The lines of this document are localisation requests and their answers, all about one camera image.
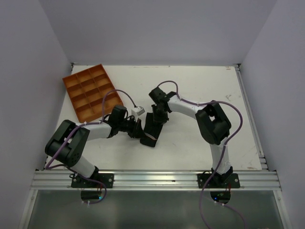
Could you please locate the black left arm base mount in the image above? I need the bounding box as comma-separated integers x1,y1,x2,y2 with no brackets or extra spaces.
69,169,114,188

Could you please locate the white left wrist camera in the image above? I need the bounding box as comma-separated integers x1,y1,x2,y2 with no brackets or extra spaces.
131,106,145,118

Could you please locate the black striped underwear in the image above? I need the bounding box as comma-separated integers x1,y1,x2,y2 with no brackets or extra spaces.
140,113,163,147

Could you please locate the aluminium right side rail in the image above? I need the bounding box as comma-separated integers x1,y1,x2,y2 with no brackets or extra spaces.
234,64,269,171

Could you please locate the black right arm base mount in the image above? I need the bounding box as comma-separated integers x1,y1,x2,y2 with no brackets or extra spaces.
197,167,241,188

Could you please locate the aluminium rail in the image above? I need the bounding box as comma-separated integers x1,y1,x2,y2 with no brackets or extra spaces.
30,169,281,191
234,64,269,171

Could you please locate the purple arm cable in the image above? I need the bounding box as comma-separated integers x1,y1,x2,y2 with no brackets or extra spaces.
156,81,246,229
45,89,138,206

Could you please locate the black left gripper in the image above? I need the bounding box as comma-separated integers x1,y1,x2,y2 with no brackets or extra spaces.
118,115,146,138

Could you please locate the aluminium front rail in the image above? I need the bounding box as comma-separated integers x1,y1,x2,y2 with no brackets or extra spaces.
30,169,281,191

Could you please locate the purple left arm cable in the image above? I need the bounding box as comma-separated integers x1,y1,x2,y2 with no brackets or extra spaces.
45,89,138,206

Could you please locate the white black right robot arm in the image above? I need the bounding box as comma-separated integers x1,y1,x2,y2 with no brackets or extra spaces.
144,87,233,187

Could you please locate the orange compartment tray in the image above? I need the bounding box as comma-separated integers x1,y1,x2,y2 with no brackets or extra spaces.
62,64,123,123

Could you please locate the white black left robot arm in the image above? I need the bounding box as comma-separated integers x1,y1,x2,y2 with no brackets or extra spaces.
45,105,145,187

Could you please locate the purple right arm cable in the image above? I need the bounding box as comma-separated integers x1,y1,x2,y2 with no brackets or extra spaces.
156,81,246,229

